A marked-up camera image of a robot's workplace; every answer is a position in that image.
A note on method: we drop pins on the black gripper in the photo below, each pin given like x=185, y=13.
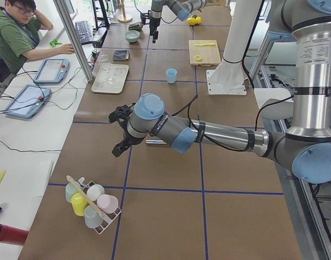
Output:
x=129, y=140
x=154, y=21

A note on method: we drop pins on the metal muddler stick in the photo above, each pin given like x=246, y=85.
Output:
x=155, y=142

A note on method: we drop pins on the yellow lemon half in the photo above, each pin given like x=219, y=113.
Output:
x=198, y=58

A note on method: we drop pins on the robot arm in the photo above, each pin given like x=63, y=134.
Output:
x=179, y=8
x=304, y=148

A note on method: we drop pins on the light blue cup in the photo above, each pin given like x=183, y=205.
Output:
x=171, y=75

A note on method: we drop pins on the white cup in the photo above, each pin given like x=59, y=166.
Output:
x=95, y=191

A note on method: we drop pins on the pink cup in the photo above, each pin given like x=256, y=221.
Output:
x=107, y=203

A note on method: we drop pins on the green cup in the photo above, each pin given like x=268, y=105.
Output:
x=69, y=192

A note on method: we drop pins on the yellow cup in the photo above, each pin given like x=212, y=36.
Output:
x=79, y=204

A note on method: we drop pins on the white cup rack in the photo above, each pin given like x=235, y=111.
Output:
x=108, y=218

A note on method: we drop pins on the grey cup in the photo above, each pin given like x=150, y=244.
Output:
x=92, y=218

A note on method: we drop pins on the metal ice scoop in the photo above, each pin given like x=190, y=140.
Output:
x=138, y=26

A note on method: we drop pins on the green bowl with ice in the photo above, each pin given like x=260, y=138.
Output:
x=132, y=36

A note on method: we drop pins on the wooden mug tree stand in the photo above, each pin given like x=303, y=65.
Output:
x=123, y=17

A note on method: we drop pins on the grey folded cloth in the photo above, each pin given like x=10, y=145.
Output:
x=121, y=55

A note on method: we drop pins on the yellow plastic knife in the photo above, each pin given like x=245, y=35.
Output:
x=204, y=44

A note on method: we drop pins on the wooden cutting board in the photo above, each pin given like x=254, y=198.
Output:
x=210, y=54

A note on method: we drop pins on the clear wine glass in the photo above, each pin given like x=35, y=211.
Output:
x=105, y=65

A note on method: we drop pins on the cream serving tray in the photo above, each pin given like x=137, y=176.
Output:
x=118, y=72

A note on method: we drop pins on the black keyboard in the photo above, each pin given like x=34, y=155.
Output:
x=84, y=31

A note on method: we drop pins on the green clamp tool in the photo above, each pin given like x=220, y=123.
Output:
x=54, y=43

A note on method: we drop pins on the upper blue teach pendant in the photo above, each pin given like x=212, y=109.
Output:
x=52, y=71

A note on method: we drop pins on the blue teach pendant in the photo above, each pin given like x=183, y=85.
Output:
x=52, y=71
x=28, y=101

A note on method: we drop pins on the lower blue teach pendant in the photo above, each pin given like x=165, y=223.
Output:
x=28, y=101

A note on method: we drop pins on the white chair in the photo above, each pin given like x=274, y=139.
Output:
x=279, y=101

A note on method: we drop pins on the seated person green shirt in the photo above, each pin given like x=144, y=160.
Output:
x=20, y=22

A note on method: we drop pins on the red cylinder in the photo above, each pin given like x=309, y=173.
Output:
x=12, y=235

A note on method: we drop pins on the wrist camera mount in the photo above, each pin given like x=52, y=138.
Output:
x=145, y=17
x=121, y=114

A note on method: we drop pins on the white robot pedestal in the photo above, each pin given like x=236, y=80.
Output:
x=228, y=77

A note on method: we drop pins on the aluminium frame post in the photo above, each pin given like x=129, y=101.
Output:
x=74, y=39

